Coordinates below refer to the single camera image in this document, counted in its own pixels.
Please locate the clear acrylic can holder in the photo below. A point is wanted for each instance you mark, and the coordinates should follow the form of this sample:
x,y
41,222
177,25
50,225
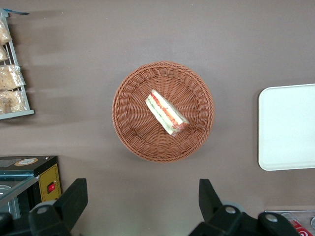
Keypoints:
x,y
295,216

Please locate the blue tag strip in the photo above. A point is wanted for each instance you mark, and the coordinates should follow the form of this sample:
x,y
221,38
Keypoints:
x,y
14,12

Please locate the bagged bread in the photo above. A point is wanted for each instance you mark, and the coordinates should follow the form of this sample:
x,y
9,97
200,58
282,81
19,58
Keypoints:
x,y
3,54
13,102
9,77
3,32

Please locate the round brown woven basket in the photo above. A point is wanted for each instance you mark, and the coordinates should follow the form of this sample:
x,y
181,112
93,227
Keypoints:
x,y
137,137

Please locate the red cola can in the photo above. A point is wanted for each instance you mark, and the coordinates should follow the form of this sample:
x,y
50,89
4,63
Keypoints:
x,y
305,229

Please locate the white plastic tray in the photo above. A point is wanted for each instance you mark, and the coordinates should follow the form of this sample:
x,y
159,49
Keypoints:
x,y
288,127

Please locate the triangle sandwich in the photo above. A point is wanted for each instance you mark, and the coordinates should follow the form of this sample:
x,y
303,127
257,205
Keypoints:
x,y
165,111

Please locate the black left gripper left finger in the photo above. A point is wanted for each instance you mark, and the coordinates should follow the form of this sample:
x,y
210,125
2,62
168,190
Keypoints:
x,y
71,201

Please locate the black toaster oven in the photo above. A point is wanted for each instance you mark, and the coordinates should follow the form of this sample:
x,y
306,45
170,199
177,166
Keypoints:
x,y
46,172

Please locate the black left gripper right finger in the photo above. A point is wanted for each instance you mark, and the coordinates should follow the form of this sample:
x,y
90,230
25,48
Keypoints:
x,y
211,204

